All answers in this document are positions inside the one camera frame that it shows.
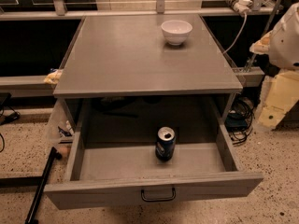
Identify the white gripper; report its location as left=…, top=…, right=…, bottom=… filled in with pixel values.
left=249, top=32, right=299, bottom=129

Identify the blue pepsi can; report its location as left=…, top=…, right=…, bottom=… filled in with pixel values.
left=155, top=127, right=176, bottom=161

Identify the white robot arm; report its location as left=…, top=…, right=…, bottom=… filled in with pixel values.
left=249, top=3, right=299, bottom=130

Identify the grey cabinet counter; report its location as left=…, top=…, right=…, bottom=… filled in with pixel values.
left=54, top=15, right=242, bottom=98

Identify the grey open drawer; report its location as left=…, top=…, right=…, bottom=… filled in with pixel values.
left=45, top=96, right=263, bottom=209

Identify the white power strip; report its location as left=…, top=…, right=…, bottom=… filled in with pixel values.
left=224, top=0, right=251, bottom=15

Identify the white ceramic bowl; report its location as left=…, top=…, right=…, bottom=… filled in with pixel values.
left=161, top=20, right=192, bottom=46

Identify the yellow crumpled bag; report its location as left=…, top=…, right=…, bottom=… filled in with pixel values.
left=44, top=69, right=63, bottom=85

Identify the black metal pole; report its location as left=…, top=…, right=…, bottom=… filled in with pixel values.
left=24, top=147, right=62, bottom=224

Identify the white power cable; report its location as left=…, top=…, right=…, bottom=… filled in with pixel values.
left=222, top=12, right=249, bottom=55

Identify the black cable bundle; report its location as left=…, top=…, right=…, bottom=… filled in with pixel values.
left=224, top=97, right=256, bottom=147

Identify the black drawer handle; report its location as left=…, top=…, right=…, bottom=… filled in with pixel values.
left=140, top=188, right=177, bottom=203

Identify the grey metal shelf rail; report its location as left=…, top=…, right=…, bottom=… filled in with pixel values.
left=0, top=76, right=59, bottom=98

